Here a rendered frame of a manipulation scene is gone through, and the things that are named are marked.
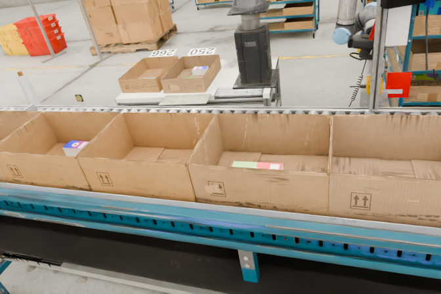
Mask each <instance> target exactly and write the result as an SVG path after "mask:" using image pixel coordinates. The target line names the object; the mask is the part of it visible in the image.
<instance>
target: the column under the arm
mask: <svg viewBox="0 0 441 294"><path fill-rule="evenodd" d="M234 40H235V45H236V54H237V59H238V69H239V74H238V77H237V79H236V81H235V84H234V86H233V88H232V89H261V88H276V85H277V81H278V75H279V72H280V69H279V68H276V69H272V59H271V50H270V35H269V27H268V22H261V26H260V27H259V28H256V29H253V30H243V29H242V25H241V24H240V25H239V26H238V27H237V29H236V31H235V32H234Z"/></svg>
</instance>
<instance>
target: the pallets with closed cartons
mask: <svg viewBox="0 0 441 294"><path fill-rule="evenodd" d="M78 3H79V1H78ZM83 3H84V6H85V9H86V11H87V14H88V17H89V20H90V23H91V26H92V28H93V31H94V35H95V37H96V40H97V43H98V46H100V45H101V46H100V47H99V49H100V52H101V54H102V53H103V52H108V51H110V52H111V53H114V54H117V53H122V54H123V53H127V52H130V53H135V52H136V51H137V50H138V49H148V50H149V51H158V50H159V49H160V48H161V47H162V46H163V45H164V44H165V43H166V42H167V41H168V40H169V39H170V38H171V37H172V36H174V34H176V33H177V32H178V30H177V24H174V23H173V20H172V16H171V11H170V8H169V1H168V0H83ZM79 6H80V4H79ZM80 9H81V6H80ZM81 12H82V10H81ZM82 15H83V12H82ZM83 18H84V20H85V17H84V15H83ZM85 23H86V21H85ZM86 26H87V23H86ZM87 29H88V26H87ZM88 31H89V29H88ZM168 31H170V32H169V33H167V32H168ZM89 34H90V31H89ZM90 36H91V34H90ZM91 40H92V37H91ZM158 40H160V41H159V42H158V43H156V42H157V41H158ZM92 42H93V40H92ZM139 42H141V43H140V44H138V43H139ZM118 43H122V44H120V45H118V46H115V45H117V44H118ZM90 51H91V54H92V56H98V54H97V51H96V49H95V45H94V43H93V46H92V47H90Z"/></svg>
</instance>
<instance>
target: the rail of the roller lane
mask: <svg viewBox="0 0 441 294"><path fill-rule="evenodd" d="M28 106H29V105H10V106H9V105H0V109H3V108H7V109H10V108H14V109H15V110H16V109H17V108H21V109H24V108H26V107H28ZM35 106H37V107H40V108H43V109H44V110H46V109H47V108H50V109H52V110H54V109H55V108H58V109H60V110H62V109H63V108H66V109H68V111H69V110H70V109H72V108H74V109H76V110H78V109H80V108H82V109H84V110H87V109H89V108H90V109H92V110H93V111H95V110H96V109H97V108H99V109H101V110H102V111H103V110H104V109H109V108H110V110H111V111H112V110H113V109H118V110H119V111H122V109H127V110H128V111H129V112H130V111H131V110H132V109H136V110H138V112H139V111H141V109H145V110H147V111H148V112H149V111H150V110H151V109H155V110H157V112H159V111H160V110H161V109H164V110H166V111H167V112H169V111H170V110H172V109H174V110H176V111H177V112H180V111H181V110H182V109H185V110H186V111H187V112H188V113H190V111H191V110H193V109H195V110H197V111H198V113H200V112H201V111H202V110H208V111H209V113H211V112H212V111H213V110H218V111H219V112H220V113H221V114H222V113H223V111H224V110H230V111H231V112H232V114H233V113H234V112H235V111H236V110H241V111H242V112H243V114H245V113H246V111H248V110H253V111H254V113H255V114H257V113H258V111H259V110H265V111H266V112H267V113H268V114H269V113H270V112H271V111H272V110H277V111H278V112H279V114H282V113H283V111H285V110H289V111H291V113H292V114H295V112H296V111H298V110H302V111H303V112H304V113H305V114H308V113H309V111H311V110H315V111H317V112H318V114H322V112H323V111H325V110H329V111H330V112H331V113H332V115H334V114H336V112H338V111H339V110H342V111H344V112H345V113H346V114H350V113H351V112H352V111H354V110H356V111H358V112H359V113H360V114H364V113H365V112H366V111H372V112H374V113H375V115H379V113H380V112H382V111H388V112H389V113H390V115H394V114H395V113H396V112H397V111H403V112H404V113H405V114H406V115H410V114H411V113H412V112H414V111H418V112H420V113H421V115H426V114H427V113H428V112H431V111H434V112H436V113H437V114H438V115H439V116H441V107H378V110H369V107H330V106H282V107H273V106H85V107H82V106H44V105H35Z"/></svg>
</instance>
